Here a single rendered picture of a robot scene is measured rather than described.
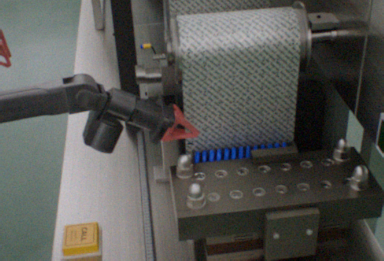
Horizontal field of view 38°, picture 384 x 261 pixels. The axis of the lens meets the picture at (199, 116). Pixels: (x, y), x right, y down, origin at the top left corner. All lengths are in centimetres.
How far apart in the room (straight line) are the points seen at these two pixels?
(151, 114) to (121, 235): 27
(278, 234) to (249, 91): 29
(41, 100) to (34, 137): 217
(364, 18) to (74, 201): 74
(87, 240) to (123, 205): 14
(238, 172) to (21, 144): 219
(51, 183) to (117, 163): 149
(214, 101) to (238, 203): 22
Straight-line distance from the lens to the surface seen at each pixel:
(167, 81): 118
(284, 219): 106
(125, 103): 109
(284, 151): 117
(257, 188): 110
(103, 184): 134
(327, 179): 114
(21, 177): 296
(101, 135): 111
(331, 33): 118
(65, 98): 107
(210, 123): 116
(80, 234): 119
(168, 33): 111
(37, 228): 264
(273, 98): 116
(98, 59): 192
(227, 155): 117
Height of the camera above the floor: 173
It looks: 32 degrees down
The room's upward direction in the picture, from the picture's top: 2 degrees counter-clockwise
